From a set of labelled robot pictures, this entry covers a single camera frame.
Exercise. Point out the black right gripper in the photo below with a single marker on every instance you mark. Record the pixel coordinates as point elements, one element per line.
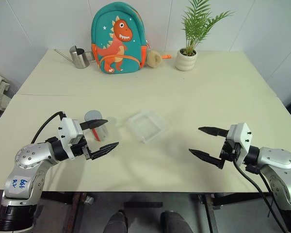
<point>230,150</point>

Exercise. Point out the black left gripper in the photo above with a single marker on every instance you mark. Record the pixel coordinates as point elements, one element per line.
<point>77,150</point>

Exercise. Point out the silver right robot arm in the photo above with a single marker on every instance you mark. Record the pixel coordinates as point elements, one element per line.
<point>276,162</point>

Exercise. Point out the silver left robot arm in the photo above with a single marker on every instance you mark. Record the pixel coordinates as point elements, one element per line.
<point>31,155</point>

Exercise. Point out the clear plastic square container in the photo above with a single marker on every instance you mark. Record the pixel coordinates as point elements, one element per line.
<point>148,126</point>

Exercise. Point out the clear plastic cup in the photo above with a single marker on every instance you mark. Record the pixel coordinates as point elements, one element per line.
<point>103,132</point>

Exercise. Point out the black table crossbar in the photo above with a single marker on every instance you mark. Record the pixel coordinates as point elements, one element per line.
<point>240,199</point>

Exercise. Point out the grey metal table leg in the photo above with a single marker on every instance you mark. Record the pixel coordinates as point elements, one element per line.
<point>212,213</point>

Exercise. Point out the rusty table leg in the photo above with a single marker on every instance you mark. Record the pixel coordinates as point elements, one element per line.
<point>78,211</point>

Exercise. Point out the black flat bar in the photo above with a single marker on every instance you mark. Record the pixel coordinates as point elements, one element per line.
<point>143,205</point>

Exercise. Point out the stainless steel watering can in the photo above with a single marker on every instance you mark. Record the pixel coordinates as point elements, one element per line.
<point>80,57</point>

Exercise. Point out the dark rounded shape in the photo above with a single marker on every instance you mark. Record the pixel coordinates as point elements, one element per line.
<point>173,222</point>
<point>116,222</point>

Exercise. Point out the white ribbed plant pot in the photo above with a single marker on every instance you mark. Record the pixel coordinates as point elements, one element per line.
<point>186,60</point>

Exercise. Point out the beige plush toy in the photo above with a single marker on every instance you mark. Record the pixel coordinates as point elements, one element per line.
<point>154,59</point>

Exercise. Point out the small orange plastic item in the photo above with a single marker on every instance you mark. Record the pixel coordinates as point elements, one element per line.
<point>166,56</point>

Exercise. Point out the teal dinosaur backpack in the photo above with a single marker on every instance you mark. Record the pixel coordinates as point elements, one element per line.
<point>118,36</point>

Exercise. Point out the green palm plant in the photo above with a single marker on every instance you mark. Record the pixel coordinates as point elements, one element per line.
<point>198,24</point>

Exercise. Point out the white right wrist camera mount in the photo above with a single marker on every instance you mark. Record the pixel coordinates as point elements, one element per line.
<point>241,136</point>

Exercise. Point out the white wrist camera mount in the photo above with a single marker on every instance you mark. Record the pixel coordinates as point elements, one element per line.
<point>66,131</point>
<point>241,136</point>

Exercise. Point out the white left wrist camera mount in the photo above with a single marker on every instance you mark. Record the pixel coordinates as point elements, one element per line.
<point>66,131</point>

